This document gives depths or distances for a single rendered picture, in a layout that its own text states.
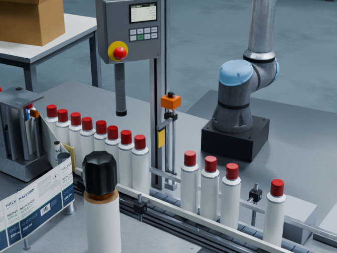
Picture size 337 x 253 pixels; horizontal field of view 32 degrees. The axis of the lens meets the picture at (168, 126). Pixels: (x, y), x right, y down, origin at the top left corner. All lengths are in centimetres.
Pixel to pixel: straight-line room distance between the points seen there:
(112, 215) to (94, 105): 110
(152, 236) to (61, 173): 31
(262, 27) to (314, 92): 277
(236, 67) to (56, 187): 79
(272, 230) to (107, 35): 70
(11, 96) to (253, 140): 83
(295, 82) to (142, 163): 339
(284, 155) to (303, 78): 298
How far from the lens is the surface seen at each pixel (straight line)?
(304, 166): 211
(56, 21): 355
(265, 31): 212
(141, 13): 167
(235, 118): 209
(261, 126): 217
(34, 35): 345
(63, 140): 192
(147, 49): 171
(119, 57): 166
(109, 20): 165
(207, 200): 165
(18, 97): 188
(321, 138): 232
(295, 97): 472
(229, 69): 206
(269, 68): 216
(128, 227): 169
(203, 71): 515
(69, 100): 259
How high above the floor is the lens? 189
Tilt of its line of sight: 27 degrees down
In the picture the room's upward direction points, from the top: straight up
